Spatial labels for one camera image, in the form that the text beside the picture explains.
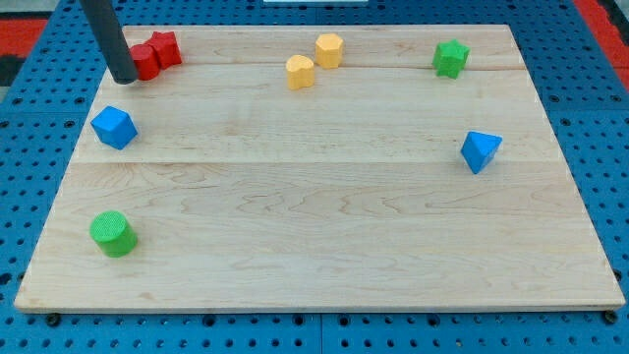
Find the yellow heart block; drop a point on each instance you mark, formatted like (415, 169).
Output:
(300, 72)

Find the blue triangle block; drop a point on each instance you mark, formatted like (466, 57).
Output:
(479, 150)

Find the green star block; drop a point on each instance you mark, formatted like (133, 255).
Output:
(449, 58)

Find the yellow hexagon block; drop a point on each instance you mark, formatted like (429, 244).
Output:
(329, 49)

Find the red cylinder block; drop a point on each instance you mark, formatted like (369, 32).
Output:
(146, 62)

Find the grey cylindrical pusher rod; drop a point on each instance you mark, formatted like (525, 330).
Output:
(102, 19)

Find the red star block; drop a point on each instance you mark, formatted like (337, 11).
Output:
(166, 48)

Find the green cylinder block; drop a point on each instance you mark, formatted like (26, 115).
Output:
(113, 234)

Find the light wooden board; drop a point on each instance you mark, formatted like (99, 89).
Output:
(350, 196)

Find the blue cube block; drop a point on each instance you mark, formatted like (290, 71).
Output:
(114, 127)

